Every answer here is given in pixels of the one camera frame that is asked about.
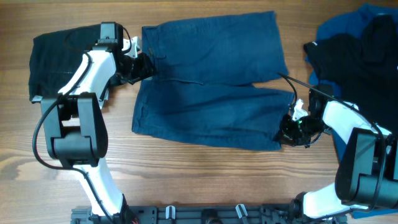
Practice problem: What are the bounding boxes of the blue denim shorts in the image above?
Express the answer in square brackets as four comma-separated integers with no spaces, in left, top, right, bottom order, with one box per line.
[132,11,294,151]

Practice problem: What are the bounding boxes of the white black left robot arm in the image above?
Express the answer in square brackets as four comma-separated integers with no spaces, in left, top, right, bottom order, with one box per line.
[30,22,155,223]

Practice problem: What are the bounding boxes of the folded black garment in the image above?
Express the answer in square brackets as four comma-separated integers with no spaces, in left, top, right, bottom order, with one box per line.
[29,24,100,100]

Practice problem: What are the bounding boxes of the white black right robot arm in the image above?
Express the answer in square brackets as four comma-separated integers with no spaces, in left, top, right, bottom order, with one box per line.
[278,84,397,222]

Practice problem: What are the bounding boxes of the blue shirt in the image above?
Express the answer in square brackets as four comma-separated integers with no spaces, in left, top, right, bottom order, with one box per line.
[308,4,397,219]

